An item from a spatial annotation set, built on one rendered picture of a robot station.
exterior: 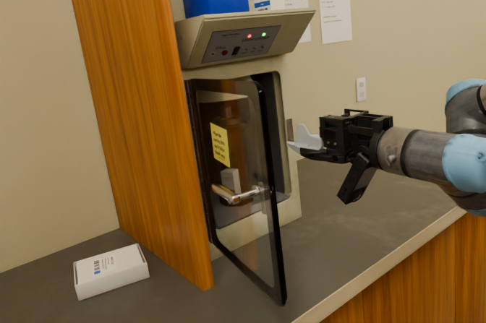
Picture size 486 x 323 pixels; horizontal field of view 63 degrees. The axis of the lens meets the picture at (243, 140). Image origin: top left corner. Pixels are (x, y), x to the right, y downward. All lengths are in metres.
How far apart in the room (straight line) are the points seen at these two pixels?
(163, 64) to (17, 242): 0.72
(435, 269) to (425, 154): 0.73
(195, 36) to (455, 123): 0.50
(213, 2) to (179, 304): 0.62
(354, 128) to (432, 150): 0.14
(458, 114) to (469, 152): 0.16
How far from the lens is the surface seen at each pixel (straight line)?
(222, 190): 0.70
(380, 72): 2.20
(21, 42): 1.23
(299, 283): 0.91
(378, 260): 0.99
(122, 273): 1.00
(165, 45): 0.78
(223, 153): 0.78
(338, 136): 0.70
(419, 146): 0.62
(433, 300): 1.35
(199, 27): 0.81
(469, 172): 0.59
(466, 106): 0.74
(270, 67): 1.05
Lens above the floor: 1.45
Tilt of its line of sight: 14 degrees down
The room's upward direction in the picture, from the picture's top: 7 degrees counter-clockwise
